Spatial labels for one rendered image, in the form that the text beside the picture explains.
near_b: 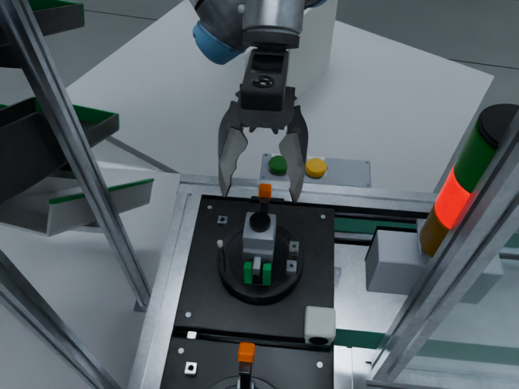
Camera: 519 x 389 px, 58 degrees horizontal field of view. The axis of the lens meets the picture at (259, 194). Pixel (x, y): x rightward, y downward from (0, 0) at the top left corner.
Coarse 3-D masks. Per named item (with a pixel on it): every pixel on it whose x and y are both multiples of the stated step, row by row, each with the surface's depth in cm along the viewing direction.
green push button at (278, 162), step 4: (276, 156) 90; (280, 156) 90; (272, 160) 90; (276, 160) 90; (280, 160) 90; (284, 160) 90; (272, 164) 89; (276, 164) 89; (280, 164) 89; (284, 164) 89; (272, 168) 89; (276, 168) 88; (280, 168) 88; (284, 168) 88; (276, 172) 88; (280, 172) 88; (284, 172) 89
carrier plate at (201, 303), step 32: (288, 224) 81; (320, 224) 81; (192, 256) 77; (320, 256) 77; (192, 288) 74; (224, 288) 74; (320, 288) 74; (192, 320) 71; (224, 320) 71; (256, 320) 71; (288, 320) 71
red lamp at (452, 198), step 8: (448, 176) 39; (448, 184) 38; (456, 184) 37; (440, 192) 40; (448, 192) 38; (456, 192) 37; (464, 192) 36; (440, 200) 40; (448, 200) 39; (456, 200) 38; (464, 200) 37; (440, 208) 40; (448, 208) 39; (456, 208) 38; (440, 216) 40; (448, 216) 39; (456, 216) 38; (448, 224) 40
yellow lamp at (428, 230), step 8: (432, 208) 42; (432, 216) 42; (424, 224) 44; (432, 224) 42; (440, 224) 41; (424, 232) 44; (432, 232) 42; (440, 232) 41; (424, 240) 44; (432, 240) 43; (440, 240) 42; (424, 248) 44; (432, 248) 43; (432, 256) 44
